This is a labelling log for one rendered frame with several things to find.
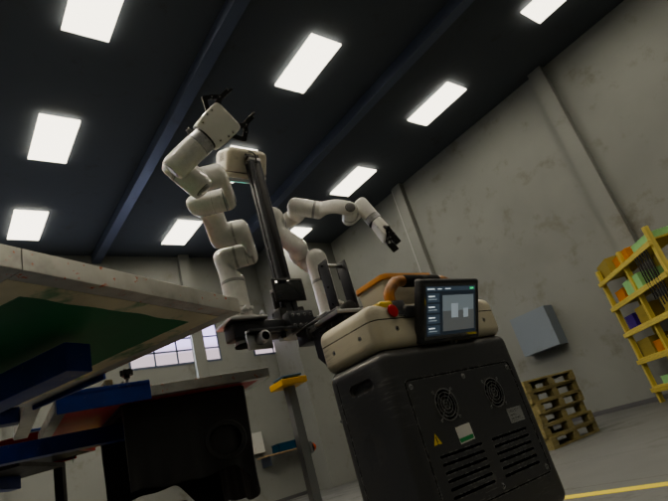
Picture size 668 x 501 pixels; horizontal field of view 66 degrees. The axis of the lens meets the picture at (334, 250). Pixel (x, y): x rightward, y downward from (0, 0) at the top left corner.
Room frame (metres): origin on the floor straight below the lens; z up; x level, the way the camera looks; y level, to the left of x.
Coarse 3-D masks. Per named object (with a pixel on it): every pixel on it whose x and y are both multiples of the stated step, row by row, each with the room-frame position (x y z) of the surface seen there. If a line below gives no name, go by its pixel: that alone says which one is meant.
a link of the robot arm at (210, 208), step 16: (208, 192) 1.57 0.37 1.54; (192, 208) 1.57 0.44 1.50; (208, 208) 1.58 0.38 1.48; (224, 208) 1.60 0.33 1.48; (208, 224) 1.68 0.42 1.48; (224, 224) 1.72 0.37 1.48; (240, 224) 1.74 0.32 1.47; (224, 240) 1.75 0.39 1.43; (240, 240) 1.77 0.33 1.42; (256, 256) 1.87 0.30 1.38
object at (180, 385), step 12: (240, 372) 2.04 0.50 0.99; (252, 372) 2.07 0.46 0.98; (264, 372) 2.11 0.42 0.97; (168, 384) 1.86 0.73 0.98; (180, 384) 1.89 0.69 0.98; (192, 384) 1.91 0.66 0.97; (204, 384) 1.94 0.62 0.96; (216, 384) 1.97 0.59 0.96; (228, 384) 2.02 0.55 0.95; (252, 384) 2.18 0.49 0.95; (156, 396) 1.85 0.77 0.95; (48, 420) 1.78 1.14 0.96; (60, 420) 1.78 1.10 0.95; (48, 432) 1.93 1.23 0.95
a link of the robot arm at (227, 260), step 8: (232, 248) 1.83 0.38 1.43; (240, 248) 1.83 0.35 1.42; (216, 256) 1.82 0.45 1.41; (224, 256) 1.82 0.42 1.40; (232, 256) 1.83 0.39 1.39; (240, 256) 1.83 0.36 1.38; (216, 264) 1.84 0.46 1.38; (224, 264) 1.82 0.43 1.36; (232, 264) 1.84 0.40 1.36; (240, 264) 1.86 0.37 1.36; (248, 264) 1.87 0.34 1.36; (224, 272) 1.82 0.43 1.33; (232, 272) 1.83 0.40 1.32; (240, 272) 1.85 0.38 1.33; (224, 280) 1.83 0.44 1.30
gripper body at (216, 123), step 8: (216, 104) 1.16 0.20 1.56; (208, 112) 1.16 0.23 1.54; (216, 112) 1.17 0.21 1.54; (224, 112) 1.18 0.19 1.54; (200, 120) 1.16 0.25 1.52; (208, 120) 1.17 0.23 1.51; (216, 120) 1.18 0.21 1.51; (224, 120) 1.19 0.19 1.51; (232, 120) 1.20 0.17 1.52; (200, 128) 1.17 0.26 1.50; (208, 128) 1.17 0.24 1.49; (216, 128) 1.18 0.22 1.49; (224, 128) 1.19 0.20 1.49; (232, 128) 1.21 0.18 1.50; (240, 128) 1.22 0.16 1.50; (208, 136) 1.17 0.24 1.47; (216, 136) 1.19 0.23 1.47; (224, 136) 1.20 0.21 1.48; (232, 136) 1.22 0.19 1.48; (216, 144) 1.20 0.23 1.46
